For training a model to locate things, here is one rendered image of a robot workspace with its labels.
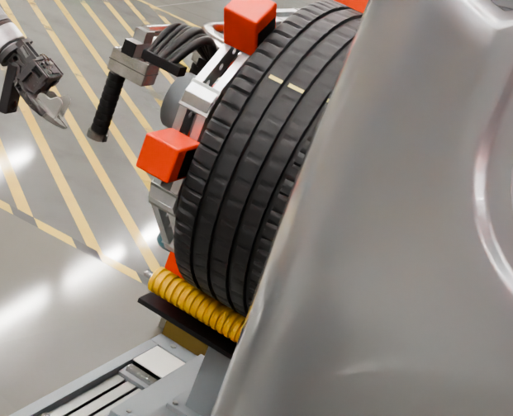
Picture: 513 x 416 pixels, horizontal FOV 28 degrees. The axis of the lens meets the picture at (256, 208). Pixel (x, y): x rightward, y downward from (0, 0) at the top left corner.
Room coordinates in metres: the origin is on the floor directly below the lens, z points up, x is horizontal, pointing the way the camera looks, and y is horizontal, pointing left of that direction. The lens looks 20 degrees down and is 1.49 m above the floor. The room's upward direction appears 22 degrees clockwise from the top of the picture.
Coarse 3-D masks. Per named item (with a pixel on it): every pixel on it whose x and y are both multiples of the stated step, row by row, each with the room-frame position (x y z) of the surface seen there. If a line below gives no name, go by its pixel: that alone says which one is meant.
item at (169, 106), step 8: (176, 80) 2.12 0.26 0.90; (184, 80) 2.12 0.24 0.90; (176, 88) 2.11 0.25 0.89; (184, 88) 2.10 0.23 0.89; (168, 96) 2.10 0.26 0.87; (176, 96) 2.10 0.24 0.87; (168, 104) 2.09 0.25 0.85; (176, 104) 2.09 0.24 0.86; (160, 112) 2.10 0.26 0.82; (168, 112) 2.09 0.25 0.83; (176, 112) 2.09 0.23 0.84; (168, 120) 2.10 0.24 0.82
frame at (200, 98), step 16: (288, 16) 2.13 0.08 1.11; (224, 48) 1.93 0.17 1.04; (208, 64) 1.90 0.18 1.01; (224, 64) 1.93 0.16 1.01; (240, 64) 1.90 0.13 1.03; (192, 80) 1.87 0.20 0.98; (208, 80) 1.90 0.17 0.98; (224, 80) 1.88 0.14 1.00; (192, 96) 1.85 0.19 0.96; (208, 96) 1.85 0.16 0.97; (192, 112) 1.88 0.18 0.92; (208, 112) 1.84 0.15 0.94; (176, 128) 1.85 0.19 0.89; (192, 128) 1.84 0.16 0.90; (160, 192) 1.85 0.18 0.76; (176, 192) 1.84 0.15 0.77; (160, 208) 1.86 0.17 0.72; (176, 208) 1.84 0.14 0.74; (160, 224) 1.92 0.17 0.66
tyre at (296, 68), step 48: (288, 48) 1.87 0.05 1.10; (336, 48) 1.88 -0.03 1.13; (240, 96) 1.80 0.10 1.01; (288, 96) 1.79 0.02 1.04; (240, 144) 1.75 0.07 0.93; (288, 144) 1.74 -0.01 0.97; (192, 192) 1.77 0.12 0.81; (240, 192) 1.73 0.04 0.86; (288, 192) 1.71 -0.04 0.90; (192, 240) 1.79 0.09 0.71; (240, 240) 1.73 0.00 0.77; (240, 288) 1.76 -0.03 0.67
